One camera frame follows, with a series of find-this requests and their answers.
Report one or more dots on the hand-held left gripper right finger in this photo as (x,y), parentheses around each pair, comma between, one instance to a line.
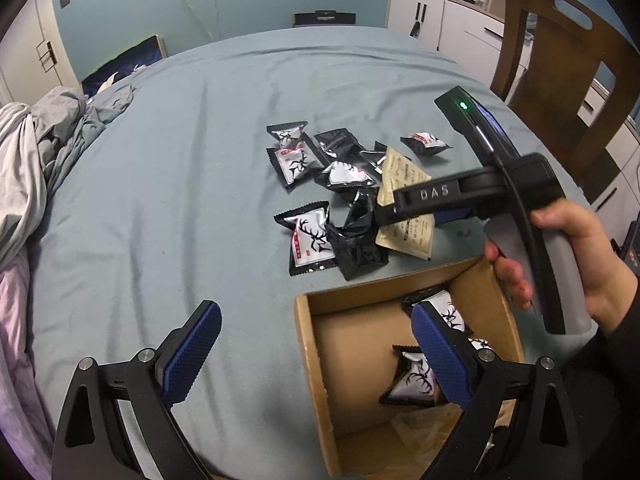
(445,360)

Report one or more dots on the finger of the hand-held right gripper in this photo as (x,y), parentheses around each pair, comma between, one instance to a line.
(400,216)
(430,194)

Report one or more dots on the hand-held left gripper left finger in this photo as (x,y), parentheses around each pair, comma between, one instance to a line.
(192,355)

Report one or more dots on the beige paper packet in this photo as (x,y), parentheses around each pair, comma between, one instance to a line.
(405,170)

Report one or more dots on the deer print snack packet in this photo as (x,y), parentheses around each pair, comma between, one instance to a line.
(442,310)
(412,385)
(481,345)

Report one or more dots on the pile of black snack packets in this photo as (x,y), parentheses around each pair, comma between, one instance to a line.
(310,242)

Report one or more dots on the cardboard box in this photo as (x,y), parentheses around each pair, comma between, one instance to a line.
(350,340)

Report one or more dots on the person's right forearm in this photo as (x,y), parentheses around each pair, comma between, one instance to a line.
(615,385)

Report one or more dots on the person's right hand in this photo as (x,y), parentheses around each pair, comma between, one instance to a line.
(595,265)

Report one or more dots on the brown wooden chair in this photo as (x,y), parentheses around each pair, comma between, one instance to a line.
(550,60)

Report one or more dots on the black device with red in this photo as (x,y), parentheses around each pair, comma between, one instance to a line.
(631,250)

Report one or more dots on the white cabinet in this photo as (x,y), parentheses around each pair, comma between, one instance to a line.
(455,30)

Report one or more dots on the lilac sheet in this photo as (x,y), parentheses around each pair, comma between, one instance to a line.
(15,350)

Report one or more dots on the blue-grey bed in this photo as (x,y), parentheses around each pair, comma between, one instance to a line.
(200,160)

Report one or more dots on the black rectangular case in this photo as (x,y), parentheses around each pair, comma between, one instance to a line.
(325,18)

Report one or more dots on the grey crumpled blanket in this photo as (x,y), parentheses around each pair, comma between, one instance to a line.
(45,150)

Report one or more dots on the white door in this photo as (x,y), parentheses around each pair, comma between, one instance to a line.
(25,45)

